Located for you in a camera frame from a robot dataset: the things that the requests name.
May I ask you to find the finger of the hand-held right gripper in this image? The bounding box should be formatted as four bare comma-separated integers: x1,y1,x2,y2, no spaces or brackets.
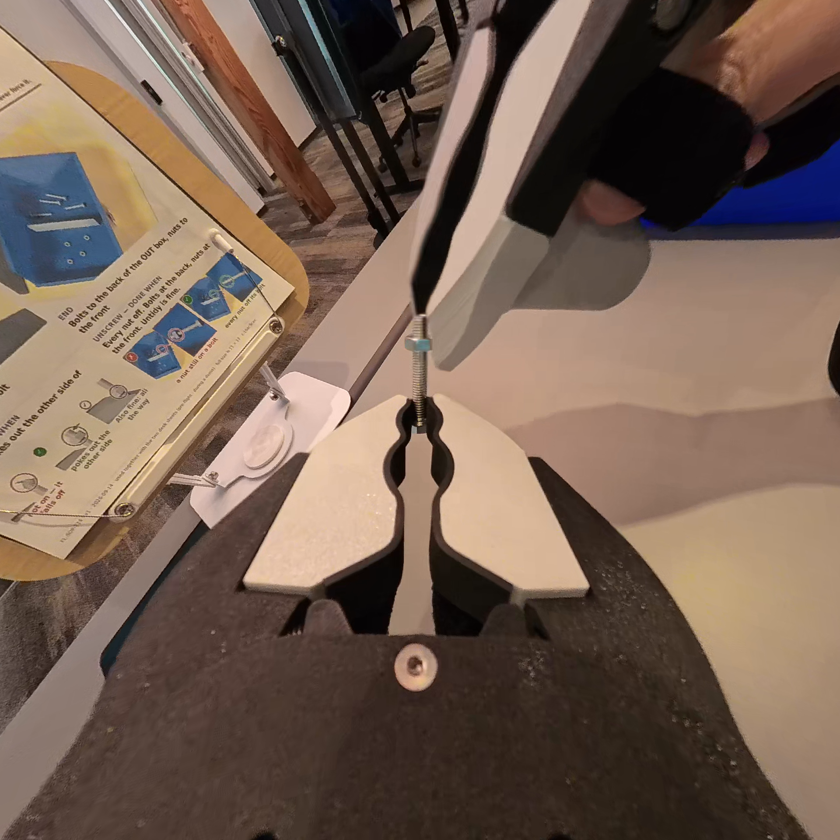
425,0,602,373
408,26,508,319

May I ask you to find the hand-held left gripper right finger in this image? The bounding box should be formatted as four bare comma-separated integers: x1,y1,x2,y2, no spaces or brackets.
428,394,590,605

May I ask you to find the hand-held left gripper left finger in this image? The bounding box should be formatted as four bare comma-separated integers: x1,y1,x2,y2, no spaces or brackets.
243,394,411,598

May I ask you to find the silver threaded bolt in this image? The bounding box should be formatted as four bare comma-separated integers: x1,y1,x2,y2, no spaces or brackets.
407,315,431,435

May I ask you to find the person's right hand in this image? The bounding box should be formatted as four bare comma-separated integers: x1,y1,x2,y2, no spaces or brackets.
576,0,840,227

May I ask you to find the black office chair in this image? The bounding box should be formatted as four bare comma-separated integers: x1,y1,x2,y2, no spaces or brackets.
361,26,442,173

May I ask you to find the black screen stand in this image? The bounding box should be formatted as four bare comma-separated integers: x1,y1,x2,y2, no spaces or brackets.
315,98,427,227

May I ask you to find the large black screen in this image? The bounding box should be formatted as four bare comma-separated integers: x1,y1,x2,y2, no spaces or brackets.
252,0,358,126

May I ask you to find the wooden pillar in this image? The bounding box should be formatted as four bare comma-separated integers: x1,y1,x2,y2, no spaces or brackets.
161,0,337,224

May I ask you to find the blue plastic bin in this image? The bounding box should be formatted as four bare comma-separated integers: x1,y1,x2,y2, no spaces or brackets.
640,141,840,231

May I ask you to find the wooden instruction board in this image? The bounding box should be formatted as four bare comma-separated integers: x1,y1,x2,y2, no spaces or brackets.
0,23,311,581

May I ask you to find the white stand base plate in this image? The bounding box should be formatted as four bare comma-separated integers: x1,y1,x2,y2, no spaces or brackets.
167,371,352,527

